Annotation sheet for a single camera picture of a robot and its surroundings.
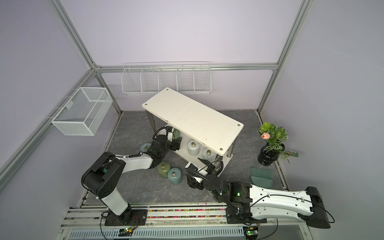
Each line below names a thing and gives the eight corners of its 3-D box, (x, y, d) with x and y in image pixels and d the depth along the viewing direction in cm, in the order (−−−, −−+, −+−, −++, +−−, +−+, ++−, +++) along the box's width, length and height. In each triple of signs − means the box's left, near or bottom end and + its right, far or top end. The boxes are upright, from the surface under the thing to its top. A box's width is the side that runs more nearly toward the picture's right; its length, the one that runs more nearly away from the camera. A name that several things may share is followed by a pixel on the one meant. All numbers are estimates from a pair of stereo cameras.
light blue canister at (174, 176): (169, 184, 86) (166, 179, 79) (170, 173, 90) (168, 167, 83) (181, 184, 86) (179, 179, 79) (182, 173, 90) (180, 167, 83)
